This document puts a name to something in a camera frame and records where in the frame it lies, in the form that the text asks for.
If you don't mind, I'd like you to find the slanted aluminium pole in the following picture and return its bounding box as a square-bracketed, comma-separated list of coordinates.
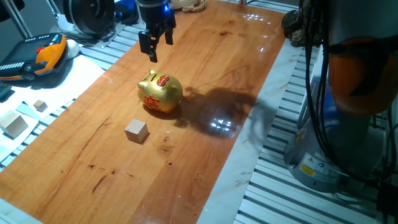
[2, 0, 34, 40]

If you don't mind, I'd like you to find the pale wooden cube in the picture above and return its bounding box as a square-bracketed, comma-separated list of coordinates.
[124, 118, 149, 144]

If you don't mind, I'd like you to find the black round spool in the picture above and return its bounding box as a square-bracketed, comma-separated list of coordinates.
[63, 0, 116, 35]

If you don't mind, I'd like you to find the large pale wooden block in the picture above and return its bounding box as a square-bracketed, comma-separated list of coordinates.
[0, 110, 29, 139]

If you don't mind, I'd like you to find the forearm in black sleeve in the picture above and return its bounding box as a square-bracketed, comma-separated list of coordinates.
[0, 0, 25, 22]

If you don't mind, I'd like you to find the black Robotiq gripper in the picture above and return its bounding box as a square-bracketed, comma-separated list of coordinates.
[136, 0, 177, 63]

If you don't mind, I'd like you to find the orange wood grain board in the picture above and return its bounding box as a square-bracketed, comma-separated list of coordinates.
[0, 0, 286, 224]

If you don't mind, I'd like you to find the aluminium frame pole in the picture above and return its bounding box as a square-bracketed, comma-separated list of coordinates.
[45, 0, 62, 20]

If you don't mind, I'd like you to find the white marble pattern sheet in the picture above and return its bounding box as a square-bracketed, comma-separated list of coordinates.
[0, 39, 304, 224]

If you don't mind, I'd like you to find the black orange teach pendant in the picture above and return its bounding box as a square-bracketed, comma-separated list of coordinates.
[0, 32, 69, 82]

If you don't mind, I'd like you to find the golden piggy bank red print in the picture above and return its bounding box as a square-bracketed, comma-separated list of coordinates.
[137, 69, 184, 114]

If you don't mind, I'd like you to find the tiny wooden cube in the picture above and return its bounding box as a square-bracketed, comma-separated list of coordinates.
[33, 99, 49, 113]

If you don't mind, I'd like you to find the white rounded plastic object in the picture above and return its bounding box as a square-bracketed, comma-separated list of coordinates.
[65, 39, 81, 60]

